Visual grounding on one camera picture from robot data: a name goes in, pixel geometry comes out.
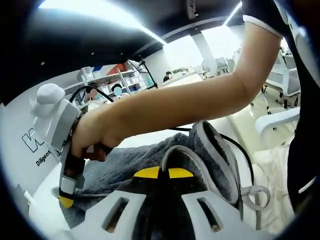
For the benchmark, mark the black tripod stand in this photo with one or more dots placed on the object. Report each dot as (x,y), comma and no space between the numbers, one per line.
(149,73)

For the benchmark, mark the white worn harness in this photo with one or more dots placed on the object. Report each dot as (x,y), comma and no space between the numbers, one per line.
(298,37)

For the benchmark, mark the grey towel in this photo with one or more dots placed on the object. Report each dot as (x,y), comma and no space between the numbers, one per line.
(130,162)

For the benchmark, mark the person's right hand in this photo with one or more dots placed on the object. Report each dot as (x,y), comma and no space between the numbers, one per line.
(97,132)

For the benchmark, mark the grey metal shelving unit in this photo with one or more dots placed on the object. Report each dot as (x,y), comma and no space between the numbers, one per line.
(125,77)

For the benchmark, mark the long ceiling light strip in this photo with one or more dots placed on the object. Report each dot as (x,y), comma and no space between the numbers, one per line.
(100,15)

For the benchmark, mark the short ceiling light strip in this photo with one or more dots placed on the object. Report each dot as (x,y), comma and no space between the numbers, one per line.
(233,12)

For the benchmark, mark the white cloth bundle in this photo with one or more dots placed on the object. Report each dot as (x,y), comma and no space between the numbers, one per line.
(270,172)

